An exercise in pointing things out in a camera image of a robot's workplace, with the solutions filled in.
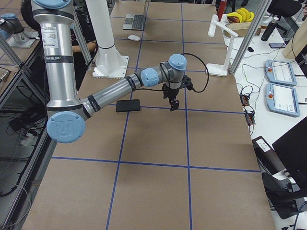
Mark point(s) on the white computer mouse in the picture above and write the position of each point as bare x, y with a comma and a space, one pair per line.
133, 38

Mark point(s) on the grey laptop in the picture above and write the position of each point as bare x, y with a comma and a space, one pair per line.
136, 22

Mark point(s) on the second grey robot arm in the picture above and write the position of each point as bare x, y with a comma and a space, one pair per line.
12, 30

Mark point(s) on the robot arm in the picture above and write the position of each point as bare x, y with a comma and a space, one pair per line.
67, 113

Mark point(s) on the black water bottle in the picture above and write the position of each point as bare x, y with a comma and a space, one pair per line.
270, 28

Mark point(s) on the lower teach pendant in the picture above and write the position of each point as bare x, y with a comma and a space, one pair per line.
282, 99

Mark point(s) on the black monitor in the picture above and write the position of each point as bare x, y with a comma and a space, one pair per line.
291, 148

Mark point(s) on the black office chair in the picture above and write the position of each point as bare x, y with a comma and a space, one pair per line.
284, 8

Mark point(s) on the yellow banana bunch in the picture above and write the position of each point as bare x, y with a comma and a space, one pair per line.
241, 15

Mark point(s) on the teach pendant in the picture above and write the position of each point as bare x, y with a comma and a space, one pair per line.
282, 99
280, 72

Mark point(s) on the upper teach pendant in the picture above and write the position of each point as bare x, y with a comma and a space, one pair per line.
280, 72

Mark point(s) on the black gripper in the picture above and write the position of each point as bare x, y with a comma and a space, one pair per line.
171, 93

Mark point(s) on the white desk lamp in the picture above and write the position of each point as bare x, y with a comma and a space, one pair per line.
219, 54

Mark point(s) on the black folded mouse pad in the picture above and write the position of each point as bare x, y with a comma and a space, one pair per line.
128, 105

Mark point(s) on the red tool handle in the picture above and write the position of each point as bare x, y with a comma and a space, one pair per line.
221, 8

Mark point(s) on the cardboard box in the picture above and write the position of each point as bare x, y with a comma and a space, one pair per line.
241, 29

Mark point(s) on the aluminium frame post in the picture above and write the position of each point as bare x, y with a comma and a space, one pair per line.
264, 5

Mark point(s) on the black smartphone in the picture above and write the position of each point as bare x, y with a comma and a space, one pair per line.
277, 45

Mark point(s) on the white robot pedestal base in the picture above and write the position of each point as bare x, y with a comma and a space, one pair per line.
109, 62

